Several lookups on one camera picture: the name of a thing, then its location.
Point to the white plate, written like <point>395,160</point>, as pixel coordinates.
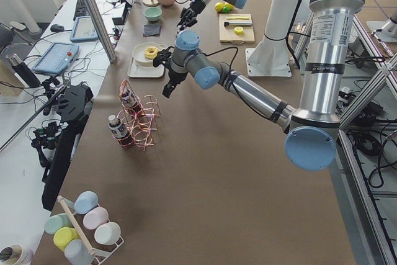
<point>139,56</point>

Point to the wooden rack handle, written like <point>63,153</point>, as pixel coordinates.
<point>65,205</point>

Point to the mint green cup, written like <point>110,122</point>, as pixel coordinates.
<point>55,222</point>

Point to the black keyboard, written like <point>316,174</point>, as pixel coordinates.
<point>81,10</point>

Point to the lemon half slice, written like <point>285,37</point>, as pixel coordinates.
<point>238,30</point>

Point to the blue teach pendant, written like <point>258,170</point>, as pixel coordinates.
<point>56,58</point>
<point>83,30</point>

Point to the aluminium frame post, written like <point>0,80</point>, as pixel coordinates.
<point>101,30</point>

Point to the glazed donut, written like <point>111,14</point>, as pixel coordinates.
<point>151,52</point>

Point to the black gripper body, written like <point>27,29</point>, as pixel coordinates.
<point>174,76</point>
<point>196,7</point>

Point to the copper wire bottle rack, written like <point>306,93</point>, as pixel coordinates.
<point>141,125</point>

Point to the cream white cup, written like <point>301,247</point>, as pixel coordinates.
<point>107,233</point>

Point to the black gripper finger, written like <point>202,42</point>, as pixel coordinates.
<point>171,86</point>
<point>188,21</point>
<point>165,93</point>
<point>185,12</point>

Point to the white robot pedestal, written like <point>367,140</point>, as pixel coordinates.
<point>270,57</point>

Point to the pink cup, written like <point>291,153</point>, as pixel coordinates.
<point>95,218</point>

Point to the steel muddler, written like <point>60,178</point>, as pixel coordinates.
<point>237,24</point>

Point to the white serving tray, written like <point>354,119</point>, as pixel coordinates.
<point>136,70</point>

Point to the yellow lemon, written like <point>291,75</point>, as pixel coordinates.
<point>229,6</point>
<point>219,6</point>

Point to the white wire cup rack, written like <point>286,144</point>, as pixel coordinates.
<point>103,252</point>

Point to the tea bottle in rack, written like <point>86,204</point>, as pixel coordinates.
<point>120,132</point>
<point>130,102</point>

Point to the computer mouse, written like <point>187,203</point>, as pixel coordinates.
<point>57,28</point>

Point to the tea bottle in rack back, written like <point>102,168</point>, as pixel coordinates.
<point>130,102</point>

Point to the mint green bowl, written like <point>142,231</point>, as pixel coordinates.
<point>153,14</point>

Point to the tea bottle in rack front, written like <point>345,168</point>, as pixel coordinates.
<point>120,132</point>

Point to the grey folded cloth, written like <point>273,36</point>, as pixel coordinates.
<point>151,30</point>

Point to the blue cup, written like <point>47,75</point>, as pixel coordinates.
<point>85,202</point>

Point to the black thermos bottle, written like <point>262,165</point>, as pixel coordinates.
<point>19,66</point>

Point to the black camera stand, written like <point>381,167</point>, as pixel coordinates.
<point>54,143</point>

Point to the green lime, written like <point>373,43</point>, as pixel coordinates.
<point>225,10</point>

